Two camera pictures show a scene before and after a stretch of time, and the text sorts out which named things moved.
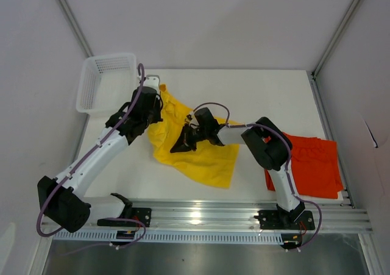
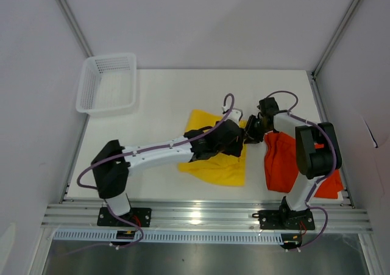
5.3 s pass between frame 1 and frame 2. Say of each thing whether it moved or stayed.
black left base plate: stayed
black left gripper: moved
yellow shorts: moved
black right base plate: stayed
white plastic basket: stayed
